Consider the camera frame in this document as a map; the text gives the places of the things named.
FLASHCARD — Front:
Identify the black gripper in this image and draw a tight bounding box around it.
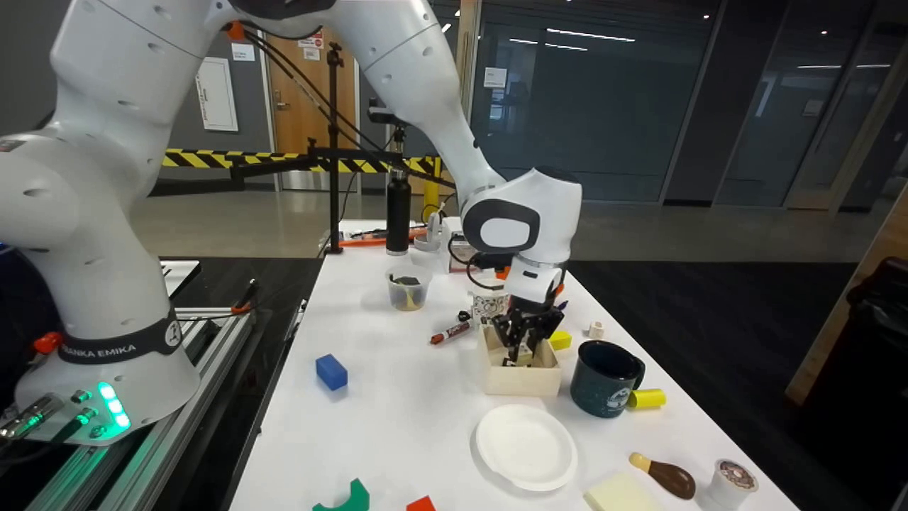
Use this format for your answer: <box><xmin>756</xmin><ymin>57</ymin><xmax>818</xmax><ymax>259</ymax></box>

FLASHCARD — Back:
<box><xmin>492</xmin><ymin>295</ymin><xmax>574</xmax><ymax>366</ymax></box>

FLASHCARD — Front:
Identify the light wooden open box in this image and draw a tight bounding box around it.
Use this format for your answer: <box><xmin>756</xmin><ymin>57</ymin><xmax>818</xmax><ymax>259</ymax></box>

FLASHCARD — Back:
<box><xmin>478</xmin><ymin>324</ymin><xmax>566</xmax><ymax>399</ymax></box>

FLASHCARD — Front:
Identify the patterned paper cup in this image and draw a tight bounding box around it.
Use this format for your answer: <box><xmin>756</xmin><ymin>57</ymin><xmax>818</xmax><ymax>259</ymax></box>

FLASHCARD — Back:
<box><xmin>468</xmin><ymin>290</ymin><xmax>512</xmax><ymax>327</ymax></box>

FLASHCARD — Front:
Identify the orange plastic bowl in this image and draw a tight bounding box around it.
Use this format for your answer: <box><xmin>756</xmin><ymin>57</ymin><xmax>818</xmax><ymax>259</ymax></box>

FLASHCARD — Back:
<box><xmin>495</xmin><ymin>260</ymin><xmax>568</xmax><ymax>297</ymax></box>

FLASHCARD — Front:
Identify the red Expo marker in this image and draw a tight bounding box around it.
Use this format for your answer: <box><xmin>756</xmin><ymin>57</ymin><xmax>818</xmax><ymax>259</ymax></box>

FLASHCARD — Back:
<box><xmin>429</xmin><ymin>314</ymin><xmax>478</xmax><ymax>345</ymax></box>

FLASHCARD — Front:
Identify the dark teal ceramic mug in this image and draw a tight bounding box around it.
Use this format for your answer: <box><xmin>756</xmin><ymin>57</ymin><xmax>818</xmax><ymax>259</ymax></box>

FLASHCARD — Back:
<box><xmin>568</xmin><ymin>338</ymin><xmax>648</xmax><ymax>419</ymax></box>

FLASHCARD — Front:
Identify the white paper plate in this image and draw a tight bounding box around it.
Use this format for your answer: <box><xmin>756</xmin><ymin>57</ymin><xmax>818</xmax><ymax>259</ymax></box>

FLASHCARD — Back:
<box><xmin>472</xmin><ymin>403</ymin><xmax>583</xmax><ymax>493</ymax></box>

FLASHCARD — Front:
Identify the yellow cylinder block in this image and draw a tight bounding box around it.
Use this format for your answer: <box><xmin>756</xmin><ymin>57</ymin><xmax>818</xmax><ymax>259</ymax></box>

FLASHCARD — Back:
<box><xmin>627</xmin><ymin>385</ymin><xmax>669</xmax><ymax>415</ymax></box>

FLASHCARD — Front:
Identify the empty clear plastic cup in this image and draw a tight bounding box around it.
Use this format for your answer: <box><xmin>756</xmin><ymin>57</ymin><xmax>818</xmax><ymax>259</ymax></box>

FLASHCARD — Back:
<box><xmin>412</xmin><ymin>210</ymin><xmax>449</xmax><ymax>259</ymax></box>

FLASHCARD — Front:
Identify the black bottle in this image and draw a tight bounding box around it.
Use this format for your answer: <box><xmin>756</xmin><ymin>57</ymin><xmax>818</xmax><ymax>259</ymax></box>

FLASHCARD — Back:
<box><xmin>384</xmin><ymin>165</ymin><xmax>414</xmax><ymax>254</ymax></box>

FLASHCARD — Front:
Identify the pale yellow sponge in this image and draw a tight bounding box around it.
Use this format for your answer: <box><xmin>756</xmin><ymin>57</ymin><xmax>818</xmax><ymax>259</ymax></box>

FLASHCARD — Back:
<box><xmin>583</xmin><ymin>470</ymin><xmax>659</xmax><ymax>511</ymax></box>

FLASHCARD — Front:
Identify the orange red flat tool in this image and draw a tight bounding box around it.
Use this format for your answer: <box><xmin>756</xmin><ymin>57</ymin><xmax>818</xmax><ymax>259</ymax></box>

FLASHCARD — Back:
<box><xmin>340</xmin><ymin>230</ymin><xmax>391</xmax><ymax>251</ymax></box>

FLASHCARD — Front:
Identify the blue rectangular block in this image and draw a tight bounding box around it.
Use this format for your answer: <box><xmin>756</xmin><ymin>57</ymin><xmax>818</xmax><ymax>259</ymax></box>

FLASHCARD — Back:
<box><xmin>312</xmin><ymin>352</ymin><xmax>353</xmax><ymax>393</ymax></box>

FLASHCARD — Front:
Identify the black tripod pole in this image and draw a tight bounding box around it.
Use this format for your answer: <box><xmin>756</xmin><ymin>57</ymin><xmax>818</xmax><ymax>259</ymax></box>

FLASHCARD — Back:
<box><xmin>317</xmin><ymin>39</ymin><xmax>350</xmax><ymax>259</ymax></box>

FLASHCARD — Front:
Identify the green arch block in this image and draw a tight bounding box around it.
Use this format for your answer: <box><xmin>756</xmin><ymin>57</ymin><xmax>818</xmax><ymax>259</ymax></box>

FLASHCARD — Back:
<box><xmin>312</xmin><ymin>476</ymin><xmax>375</xmax><ymax>511</ymax></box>

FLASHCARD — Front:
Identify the small white brown-topped cup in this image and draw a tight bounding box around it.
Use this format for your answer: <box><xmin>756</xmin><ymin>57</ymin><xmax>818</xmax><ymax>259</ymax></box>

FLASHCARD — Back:
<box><xmin>696</xmin><ymin>456</ymin><xmax>760</xmax><ymax>511</ymax></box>

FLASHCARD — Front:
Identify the wooden door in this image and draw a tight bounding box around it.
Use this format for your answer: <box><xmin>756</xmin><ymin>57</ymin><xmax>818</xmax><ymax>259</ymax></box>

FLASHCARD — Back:
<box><xmin>265</xmin><ymin>31</ymin><xmax>364</xmax><ymax>158</ymax></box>

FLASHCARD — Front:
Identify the yellow black striped barrier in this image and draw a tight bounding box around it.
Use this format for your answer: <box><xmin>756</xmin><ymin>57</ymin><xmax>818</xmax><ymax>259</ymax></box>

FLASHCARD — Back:
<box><xmin>153</xmin><ymin>145</ymin><xmax>449</xmax><ymax>195</ymax></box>

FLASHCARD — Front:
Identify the orange knob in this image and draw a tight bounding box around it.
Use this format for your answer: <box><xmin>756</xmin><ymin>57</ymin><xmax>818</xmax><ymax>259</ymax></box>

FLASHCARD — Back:
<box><xmin>25</xmin><ymin>328</ymin><xmax>65</xmax><ymax>359</ymax></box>

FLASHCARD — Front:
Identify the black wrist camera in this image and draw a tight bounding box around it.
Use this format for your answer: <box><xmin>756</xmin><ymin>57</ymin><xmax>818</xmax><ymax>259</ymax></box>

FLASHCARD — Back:
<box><xmin>461</xmin><ymin>247</ymin><xmax>520</xmax><ymax>278</ymax></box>

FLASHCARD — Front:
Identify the black camera cable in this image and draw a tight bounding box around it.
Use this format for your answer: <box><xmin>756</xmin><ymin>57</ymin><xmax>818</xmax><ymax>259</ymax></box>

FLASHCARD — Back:
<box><xmin>239</xmin><ymin>23</ymin><xmax>505</xmax><ymax>293</ymax></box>

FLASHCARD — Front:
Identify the red handled tool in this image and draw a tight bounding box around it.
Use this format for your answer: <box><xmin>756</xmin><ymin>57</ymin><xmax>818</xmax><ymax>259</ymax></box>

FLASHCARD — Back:
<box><xmin>231</xmin><ymin>274</ymin><xmax>262</xmax><ymax>318</ymax></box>

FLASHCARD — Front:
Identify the aluminium mounting rail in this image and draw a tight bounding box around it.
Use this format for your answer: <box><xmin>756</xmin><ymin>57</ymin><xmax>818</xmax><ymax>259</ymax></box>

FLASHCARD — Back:
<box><xmin>0</xmin><ymin>251</ymin><xmax>322</xmax><ymax>511</ymax></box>

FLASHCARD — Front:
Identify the white wall notice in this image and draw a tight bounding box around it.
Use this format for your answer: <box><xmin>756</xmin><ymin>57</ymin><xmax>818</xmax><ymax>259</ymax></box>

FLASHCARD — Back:
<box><xmin>192</xmin><ymin>53</ymin><xmax>241</xmax><ymax>136</ymax></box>

